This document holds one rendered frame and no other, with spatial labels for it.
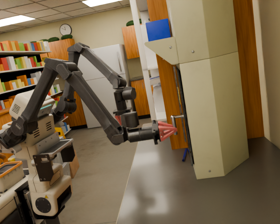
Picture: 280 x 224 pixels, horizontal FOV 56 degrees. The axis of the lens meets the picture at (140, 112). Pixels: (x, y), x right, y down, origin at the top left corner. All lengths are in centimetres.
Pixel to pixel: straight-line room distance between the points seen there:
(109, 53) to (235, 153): 505
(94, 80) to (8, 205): 460
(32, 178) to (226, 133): 112
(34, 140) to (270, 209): 120
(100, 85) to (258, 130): 491
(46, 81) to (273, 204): 102
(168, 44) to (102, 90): 515
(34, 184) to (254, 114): 128
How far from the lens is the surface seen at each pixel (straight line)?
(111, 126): 111
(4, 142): 146
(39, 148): 158
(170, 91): 138
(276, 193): 103
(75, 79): 118
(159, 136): 108
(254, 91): 145
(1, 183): 185
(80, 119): 651
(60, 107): 173
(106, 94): 608
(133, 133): 109
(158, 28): 120
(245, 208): 95
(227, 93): 110
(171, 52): 99
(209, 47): 101
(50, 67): 123
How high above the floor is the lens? 147
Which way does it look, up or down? 12 degrees down
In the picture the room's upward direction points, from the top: 11 degrees counter-clockwise
